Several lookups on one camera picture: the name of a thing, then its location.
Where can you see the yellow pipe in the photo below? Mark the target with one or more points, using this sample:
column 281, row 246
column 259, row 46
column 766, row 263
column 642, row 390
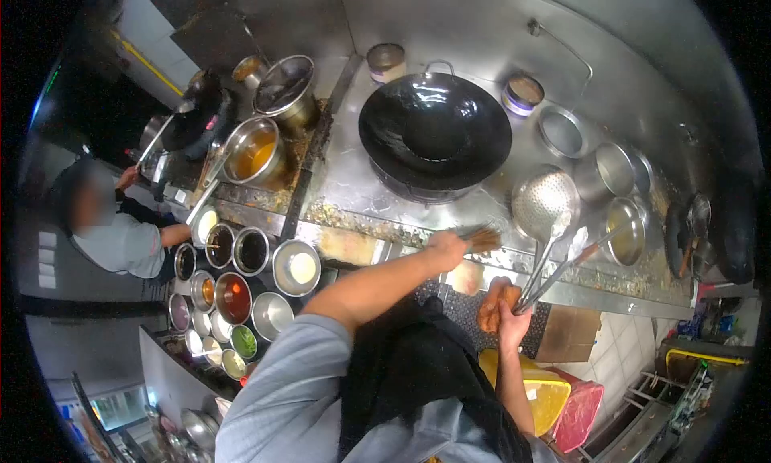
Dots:
column 147, row 62

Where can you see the round tin with purple label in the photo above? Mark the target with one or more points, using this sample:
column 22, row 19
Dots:
column 523, row 94
column 386, row 61

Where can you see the small steel cup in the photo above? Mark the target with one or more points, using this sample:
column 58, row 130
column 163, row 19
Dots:
column 249, row 71

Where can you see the steel water tap pipe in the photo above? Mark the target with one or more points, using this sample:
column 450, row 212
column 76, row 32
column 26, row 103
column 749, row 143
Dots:
column 566, row 44

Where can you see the person's body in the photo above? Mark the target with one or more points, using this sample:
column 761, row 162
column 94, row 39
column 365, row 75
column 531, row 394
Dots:
column 409, row 378

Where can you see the black perforated floor mat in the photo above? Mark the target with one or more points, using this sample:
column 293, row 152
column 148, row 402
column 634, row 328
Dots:
column 464, row 309

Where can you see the red plastic container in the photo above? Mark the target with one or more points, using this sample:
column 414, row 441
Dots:
column 579, row 412

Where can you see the brown cardboard sheet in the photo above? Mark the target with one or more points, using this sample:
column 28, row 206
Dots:
column 569, row 333

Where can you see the person's left hand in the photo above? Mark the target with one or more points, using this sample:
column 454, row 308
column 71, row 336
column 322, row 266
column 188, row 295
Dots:
column 444, row 250

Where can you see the tall steel stock pot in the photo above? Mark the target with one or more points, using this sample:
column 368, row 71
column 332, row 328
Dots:
column 288, row 92

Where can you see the person's right hand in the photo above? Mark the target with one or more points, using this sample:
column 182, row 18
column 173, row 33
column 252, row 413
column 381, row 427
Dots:
column 513, row 330

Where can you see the dark steel ladle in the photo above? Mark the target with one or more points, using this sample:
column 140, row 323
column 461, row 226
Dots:
column 698, row 216

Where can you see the shallow steel basin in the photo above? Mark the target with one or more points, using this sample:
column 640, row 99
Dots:
column 561, row 131

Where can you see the person's left fingers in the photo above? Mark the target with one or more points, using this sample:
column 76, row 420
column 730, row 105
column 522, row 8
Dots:
column 458, row 244

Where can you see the steel cooking range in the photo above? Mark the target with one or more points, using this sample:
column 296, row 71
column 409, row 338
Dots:
column 340, row 180

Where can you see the large black wok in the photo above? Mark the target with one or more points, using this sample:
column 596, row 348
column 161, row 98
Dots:
column 433, row 131

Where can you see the steel pot of orange sauce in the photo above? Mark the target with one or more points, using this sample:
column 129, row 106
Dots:
column 253, row 153

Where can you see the yellow plastic container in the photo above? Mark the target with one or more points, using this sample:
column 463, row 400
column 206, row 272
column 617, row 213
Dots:
column 545, row 397

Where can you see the black wok with ladle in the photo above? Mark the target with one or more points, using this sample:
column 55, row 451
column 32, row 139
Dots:
column 732, row 234

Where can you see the person's right fingers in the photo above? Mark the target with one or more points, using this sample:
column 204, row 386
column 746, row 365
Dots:
column 525, row 321

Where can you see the group of steel condiment bowls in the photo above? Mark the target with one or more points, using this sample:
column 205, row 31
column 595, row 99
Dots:
column 250, row 270

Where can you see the perforated steel skimmer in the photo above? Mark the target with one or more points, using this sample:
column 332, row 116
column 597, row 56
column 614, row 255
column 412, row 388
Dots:
column 545, row 201

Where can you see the stack of steel bowls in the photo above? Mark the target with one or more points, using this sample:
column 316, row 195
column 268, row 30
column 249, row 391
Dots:
column 196, row 430

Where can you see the bamboo wok brush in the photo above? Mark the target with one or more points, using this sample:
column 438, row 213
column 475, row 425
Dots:
column 484, row 241

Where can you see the orange cloth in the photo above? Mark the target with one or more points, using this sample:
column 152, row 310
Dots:
column 491, row 306

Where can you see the empty steel pot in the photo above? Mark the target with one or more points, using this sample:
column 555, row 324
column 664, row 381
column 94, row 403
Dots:
column 605, row 171
column 643, row 172

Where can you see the metal trolley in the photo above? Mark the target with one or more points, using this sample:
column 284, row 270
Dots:
column 680, row 397

